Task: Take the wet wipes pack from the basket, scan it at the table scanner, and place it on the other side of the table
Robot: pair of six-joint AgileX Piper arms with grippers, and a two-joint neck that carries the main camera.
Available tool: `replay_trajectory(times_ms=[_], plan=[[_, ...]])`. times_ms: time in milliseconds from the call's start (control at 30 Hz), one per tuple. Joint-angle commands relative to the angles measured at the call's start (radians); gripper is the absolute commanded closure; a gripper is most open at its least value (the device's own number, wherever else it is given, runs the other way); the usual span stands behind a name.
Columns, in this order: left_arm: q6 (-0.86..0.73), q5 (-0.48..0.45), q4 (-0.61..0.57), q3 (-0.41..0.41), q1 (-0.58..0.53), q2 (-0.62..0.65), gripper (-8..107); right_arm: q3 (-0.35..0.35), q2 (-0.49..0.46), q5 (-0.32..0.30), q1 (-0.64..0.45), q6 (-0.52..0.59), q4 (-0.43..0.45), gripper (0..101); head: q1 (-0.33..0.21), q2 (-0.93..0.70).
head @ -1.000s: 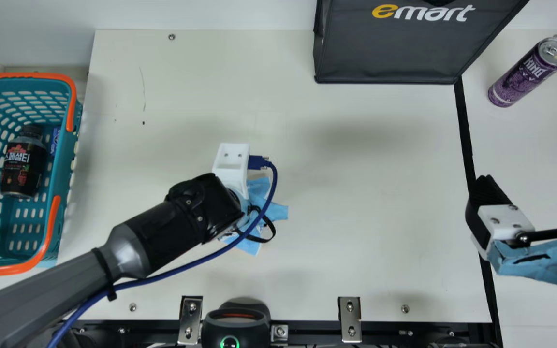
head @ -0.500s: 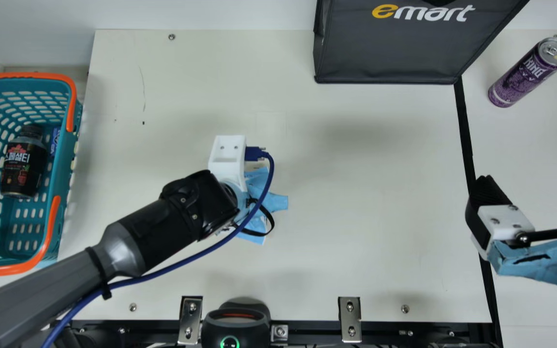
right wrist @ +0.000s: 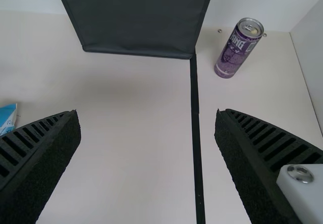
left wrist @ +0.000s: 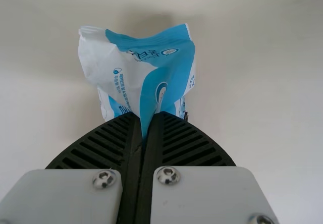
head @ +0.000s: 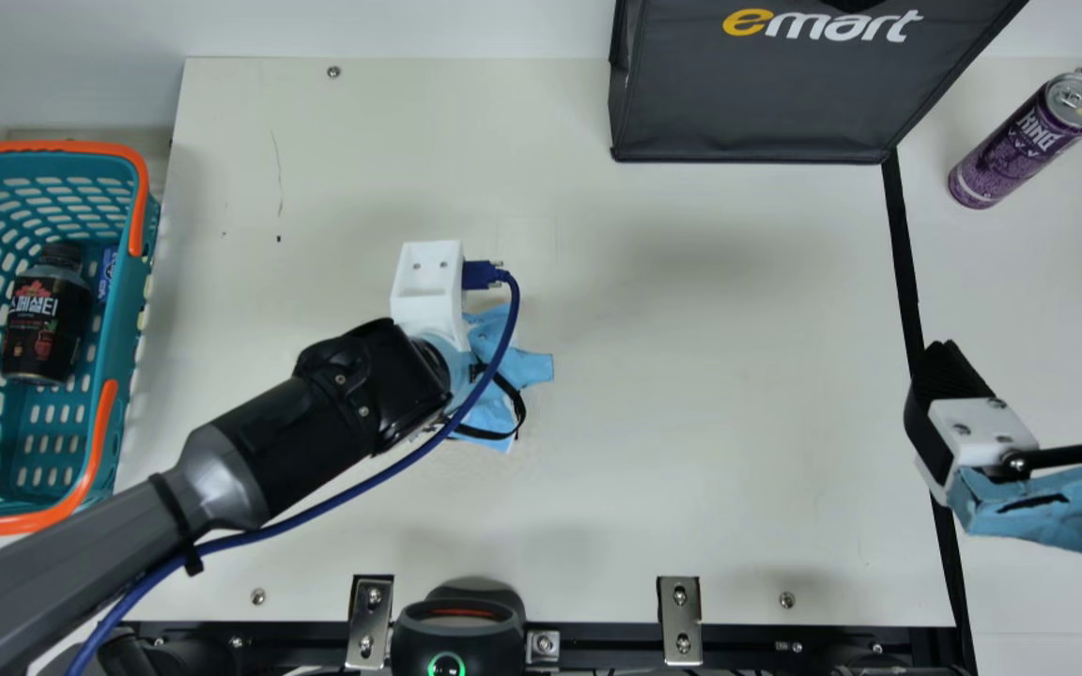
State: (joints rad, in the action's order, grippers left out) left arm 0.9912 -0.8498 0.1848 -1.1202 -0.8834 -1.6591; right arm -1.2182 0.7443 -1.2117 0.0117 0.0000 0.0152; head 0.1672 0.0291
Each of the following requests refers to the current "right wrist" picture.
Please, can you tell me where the black strip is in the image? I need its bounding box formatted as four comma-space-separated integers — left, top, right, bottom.
189, 53, 206, 224

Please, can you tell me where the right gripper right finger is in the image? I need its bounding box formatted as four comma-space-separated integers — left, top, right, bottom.
214, 108, 323, 224

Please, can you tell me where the dark grey bag with straps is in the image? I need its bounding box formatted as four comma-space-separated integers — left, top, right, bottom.
52, 0, 217, 61

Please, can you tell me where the purple can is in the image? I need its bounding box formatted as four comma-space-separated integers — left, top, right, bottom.
213, 17, 265, 79

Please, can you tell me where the blue and white wet wipes pack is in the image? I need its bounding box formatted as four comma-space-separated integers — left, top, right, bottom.
0, 103, 20, 136

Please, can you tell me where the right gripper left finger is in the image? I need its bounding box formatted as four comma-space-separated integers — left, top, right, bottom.
0, 109, 82, 224

